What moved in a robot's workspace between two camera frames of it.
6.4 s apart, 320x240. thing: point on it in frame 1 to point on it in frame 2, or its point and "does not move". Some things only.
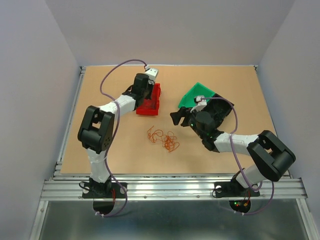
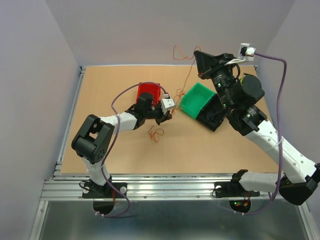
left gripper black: (150, 86) to (162, 117)
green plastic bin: (187, 100) does not move
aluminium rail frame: (65, 186) does not move
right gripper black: (176, 116) to (205, 61)
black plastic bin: (219, 108) does not move
